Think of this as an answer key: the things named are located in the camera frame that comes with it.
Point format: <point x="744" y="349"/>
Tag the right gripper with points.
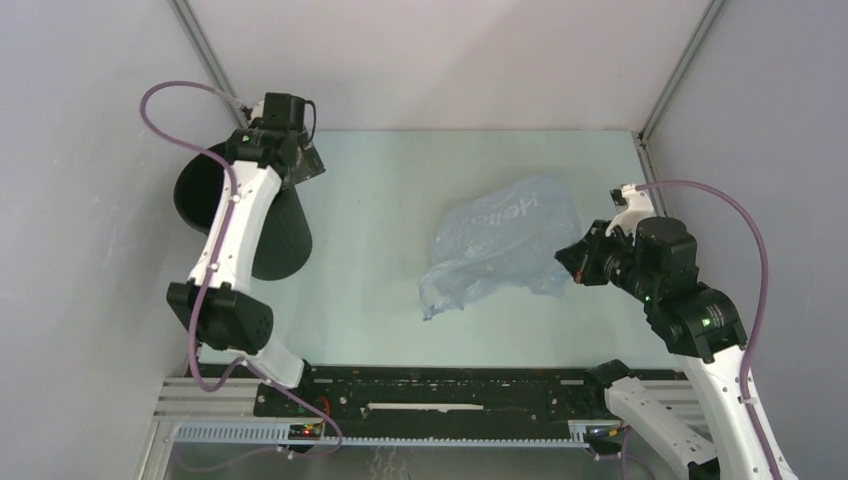
<point x="579" y="258"/>

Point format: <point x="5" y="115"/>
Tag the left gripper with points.
<point x="309" y="167"/>

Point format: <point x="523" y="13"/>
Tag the blue plastic trash bag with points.
<point x="507" y="238"/>

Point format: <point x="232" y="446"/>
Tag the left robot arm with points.
<point x="235" y="321"/>

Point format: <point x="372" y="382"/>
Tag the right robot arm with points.
<point x="701" y="327"/>

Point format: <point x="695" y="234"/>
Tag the black trash bin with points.
<point x="254" y="229"/>

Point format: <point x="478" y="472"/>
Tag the small circuit board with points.
<point x="303" y="432"/>

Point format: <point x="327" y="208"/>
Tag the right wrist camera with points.
<point x="632" y="206"/>

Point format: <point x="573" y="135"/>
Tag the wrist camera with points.
<point x="253" y="115"/>
<point x="632" y="206"/>

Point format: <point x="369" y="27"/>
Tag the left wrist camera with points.
<point x="253" y="115"/>

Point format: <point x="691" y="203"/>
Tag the left corner frame post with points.
<point x="198" y="39"/>

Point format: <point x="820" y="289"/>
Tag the corner frame post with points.
<point x="687" y="58"/>
<point x="198" y="39"/>

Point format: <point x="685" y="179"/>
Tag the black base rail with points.
<point x="442" y="406"/>

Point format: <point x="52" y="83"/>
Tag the right corner frame post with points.
<point x="687" y="58"/>

